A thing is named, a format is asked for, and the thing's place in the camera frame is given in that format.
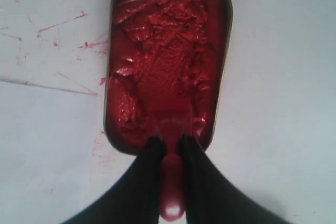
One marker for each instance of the red rubber stamp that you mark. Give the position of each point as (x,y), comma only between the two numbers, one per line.
(172,161)

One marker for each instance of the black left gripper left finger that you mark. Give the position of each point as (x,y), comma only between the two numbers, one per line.
(134,198)

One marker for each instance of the white paper sheet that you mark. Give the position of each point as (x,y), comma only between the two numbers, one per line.
(55,157)

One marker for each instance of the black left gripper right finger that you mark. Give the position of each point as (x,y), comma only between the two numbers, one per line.
(211,197)

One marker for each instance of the red ink paste tin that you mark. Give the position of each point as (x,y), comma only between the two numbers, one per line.
(165,70)

